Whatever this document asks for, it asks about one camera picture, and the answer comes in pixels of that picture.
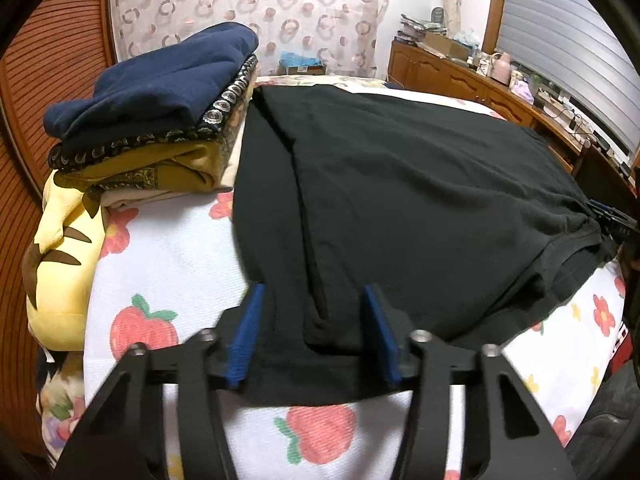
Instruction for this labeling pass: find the small cardboard box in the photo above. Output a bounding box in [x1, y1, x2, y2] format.
[279, 62, 329, 76]

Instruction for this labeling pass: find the white strawberry print blanket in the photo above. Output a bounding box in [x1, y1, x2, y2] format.
[82, 85, 632, 480]

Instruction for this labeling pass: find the pale blue plastic bag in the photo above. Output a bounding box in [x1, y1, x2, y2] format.
[452, 27, 481, 49]

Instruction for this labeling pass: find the floral quilt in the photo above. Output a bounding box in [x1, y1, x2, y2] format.
[255, 74, 396, 94]

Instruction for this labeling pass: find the pink circle patterned curtain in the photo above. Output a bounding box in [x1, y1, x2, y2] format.
[107, 0, 394, 79]

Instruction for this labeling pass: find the navy blue sweater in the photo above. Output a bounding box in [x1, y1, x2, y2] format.
[44, 24, 260, 142]

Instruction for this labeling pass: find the grey window blind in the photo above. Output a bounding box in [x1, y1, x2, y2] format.
[495, 0, 640, 167]

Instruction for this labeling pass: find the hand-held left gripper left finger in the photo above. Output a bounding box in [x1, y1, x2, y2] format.
[52, 284, 266, 480]

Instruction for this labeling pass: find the brown slatted wooden wardrobe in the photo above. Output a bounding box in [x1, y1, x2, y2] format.
[0, 0, 119, 441]

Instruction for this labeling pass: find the floral bedsheet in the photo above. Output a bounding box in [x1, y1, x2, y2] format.
[36, 349, 90, 457]

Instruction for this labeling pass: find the yellow plush toy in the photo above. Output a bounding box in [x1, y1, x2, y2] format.
[22, 170, 107, 352]

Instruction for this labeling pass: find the dark chair back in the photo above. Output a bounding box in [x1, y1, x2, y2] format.
[572, 145, 640, 207]

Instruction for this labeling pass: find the purple plastic bag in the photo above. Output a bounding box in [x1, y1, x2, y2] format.
[509, 71, 536, 101]

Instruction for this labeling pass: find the mustard yellow folded blanket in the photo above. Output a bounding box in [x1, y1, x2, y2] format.
[60, 105, 247, 211]

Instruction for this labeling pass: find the wooden sideboard cabinet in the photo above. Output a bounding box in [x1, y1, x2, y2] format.
[387, 40, 640, 211]

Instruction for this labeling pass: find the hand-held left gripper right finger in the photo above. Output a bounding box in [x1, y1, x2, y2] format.
[363, 284, 576, 480]

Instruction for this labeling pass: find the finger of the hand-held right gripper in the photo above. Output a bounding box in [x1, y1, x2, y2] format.
[586, 199, 640, 251]

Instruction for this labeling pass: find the pink thermos jug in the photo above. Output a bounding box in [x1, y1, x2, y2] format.
[491, 52, 514, 85]

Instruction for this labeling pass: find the black printed t-shirt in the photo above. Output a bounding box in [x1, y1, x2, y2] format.
[232, 85, 618, 407]

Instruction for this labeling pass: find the stack of papers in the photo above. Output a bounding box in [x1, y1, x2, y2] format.
[397, 15, 446, 44]

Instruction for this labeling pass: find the black cloth with silver circles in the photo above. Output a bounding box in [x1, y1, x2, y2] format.
[47, 54, 261, 172]

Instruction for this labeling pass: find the open cardboard box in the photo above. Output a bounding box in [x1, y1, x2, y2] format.
[424, 30, 471, 61]

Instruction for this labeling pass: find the red and white packet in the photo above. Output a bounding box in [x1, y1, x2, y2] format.
[612, 320, 634, 367]

